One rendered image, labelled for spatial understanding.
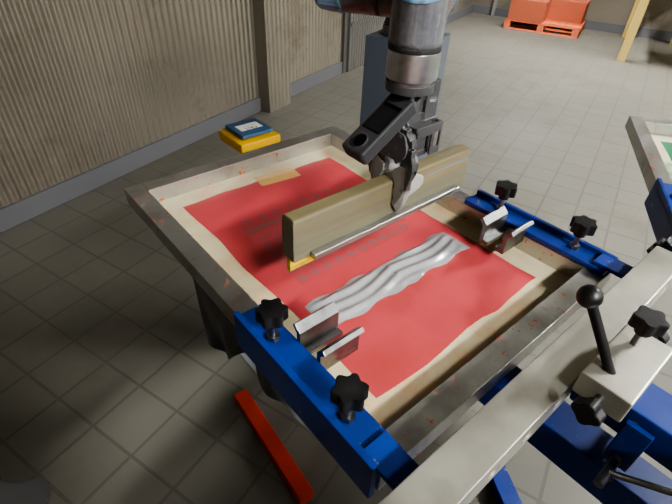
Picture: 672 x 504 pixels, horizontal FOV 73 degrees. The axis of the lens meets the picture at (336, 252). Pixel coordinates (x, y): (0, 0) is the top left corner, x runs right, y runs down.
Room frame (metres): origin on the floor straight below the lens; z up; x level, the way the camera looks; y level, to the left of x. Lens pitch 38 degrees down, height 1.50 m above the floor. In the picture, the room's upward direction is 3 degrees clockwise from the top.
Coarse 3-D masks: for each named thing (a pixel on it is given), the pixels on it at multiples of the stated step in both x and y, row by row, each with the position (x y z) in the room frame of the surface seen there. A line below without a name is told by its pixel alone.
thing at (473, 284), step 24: (312, 168) 1.03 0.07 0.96; (336, 168) 1.03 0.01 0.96; (288, 192) 0.91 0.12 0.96; (312, 192) 0.91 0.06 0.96; (408, 216) 0.83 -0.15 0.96; (408, 240) 0.74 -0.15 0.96; (456, 264) 0.67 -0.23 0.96; (480, 264) 0.67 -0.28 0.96; (504, 264) 0.68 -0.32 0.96; (432, 288) 0.60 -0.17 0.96; (456, 288) 0.60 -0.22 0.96; (480, 288) 0.61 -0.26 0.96; (504, 288) 0.61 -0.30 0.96; (456, 312) 0.54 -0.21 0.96; (480, 312) 0.55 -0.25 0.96
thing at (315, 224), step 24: (432, 168) 0.72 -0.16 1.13; (456, 168) 0.76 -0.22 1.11; (360, 192) 0.61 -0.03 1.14; (384, 192) 0.64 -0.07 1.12; (432, 192) 0.73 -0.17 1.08; (288, 216) 0.53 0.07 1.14; (312, 216) 0.54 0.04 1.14; (336, 216) 0.57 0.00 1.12; (360, 216) 0.61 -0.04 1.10; (288, 240) 0.53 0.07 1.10; (312, 240) 0.54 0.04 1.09
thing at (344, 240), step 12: (444, 192) 0.73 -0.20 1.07; (420, 204) 0.69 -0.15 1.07; (384, 216) 0.64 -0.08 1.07; (396, 216) 0.65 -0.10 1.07; (360, 228) 0.60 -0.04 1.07; (372, 228) 0.61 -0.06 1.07; (336, 240) 0.57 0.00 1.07; (348, 240) 0.57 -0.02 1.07; (312, 252) 0.54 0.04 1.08; (324, 252) 0.54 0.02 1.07
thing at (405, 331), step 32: (224, 192) 0.89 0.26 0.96; (256, 192) 0.90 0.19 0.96; (224, 224) 0.77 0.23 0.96; (256, 256) 0.67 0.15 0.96; (288, 288) 0.58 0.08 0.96; (320, 288) 0.59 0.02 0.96; (352, 320) 0.51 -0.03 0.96; (384, 320) 0.52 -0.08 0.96; (416, 320) 0.52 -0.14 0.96; (448, 320) 0.52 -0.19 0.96; (384, 352) 0.45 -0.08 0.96; (416, 352) 0.45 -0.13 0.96; (384, 384) 0.39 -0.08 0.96
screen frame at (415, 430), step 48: (288, 144) 1.09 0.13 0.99; (336, 144) 1.15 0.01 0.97; (144, 192) 0.82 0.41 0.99; (192, 240) 0.66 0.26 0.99; (528, 240) 0.72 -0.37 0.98; (240, 288) 0.54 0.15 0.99; (576, 288) 0.58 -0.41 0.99; (528, 336) 0.46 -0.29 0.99; (480, 384) 0.37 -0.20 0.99; (432, 432) 0.30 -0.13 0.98
